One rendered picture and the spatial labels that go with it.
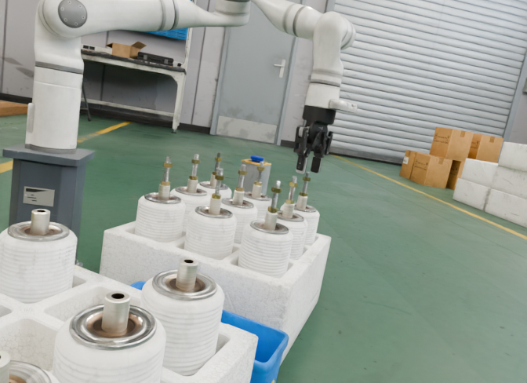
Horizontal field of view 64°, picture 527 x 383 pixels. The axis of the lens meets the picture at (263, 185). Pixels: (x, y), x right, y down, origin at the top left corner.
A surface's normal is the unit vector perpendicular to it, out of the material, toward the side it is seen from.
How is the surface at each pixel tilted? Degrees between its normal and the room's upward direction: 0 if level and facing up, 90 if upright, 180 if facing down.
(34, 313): 0
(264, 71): 90
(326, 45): 105
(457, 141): 90
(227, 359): 0
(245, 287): 90
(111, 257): 90
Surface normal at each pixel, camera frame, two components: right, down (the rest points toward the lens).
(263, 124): 0.15, 0.20
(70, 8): 0.60, 0.13
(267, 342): -0.36, 0.07
